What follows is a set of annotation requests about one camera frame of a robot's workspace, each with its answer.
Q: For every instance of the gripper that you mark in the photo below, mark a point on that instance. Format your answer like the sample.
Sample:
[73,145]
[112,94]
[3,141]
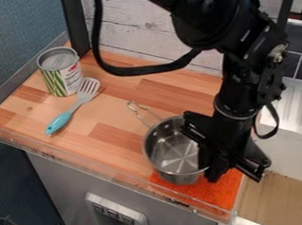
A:
[231,135]

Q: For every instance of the silver pot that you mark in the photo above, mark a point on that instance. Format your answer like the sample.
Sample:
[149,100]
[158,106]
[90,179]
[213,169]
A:
[172,154]

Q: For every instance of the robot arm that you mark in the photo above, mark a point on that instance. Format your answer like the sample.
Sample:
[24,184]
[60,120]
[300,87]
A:
[220,22]

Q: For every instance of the orange cloth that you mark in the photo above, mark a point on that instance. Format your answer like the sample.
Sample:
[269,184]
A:
[212,192]

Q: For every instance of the white cabinet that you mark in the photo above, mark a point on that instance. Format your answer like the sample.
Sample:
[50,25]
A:
[292,132]

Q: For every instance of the green striped can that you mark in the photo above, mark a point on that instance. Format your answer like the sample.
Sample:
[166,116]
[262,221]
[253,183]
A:
[61,73]

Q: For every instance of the black frame post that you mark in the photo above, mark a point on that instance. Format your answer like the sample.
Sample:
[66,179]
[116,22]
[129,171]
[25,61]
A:
[76,23]
[286,2]

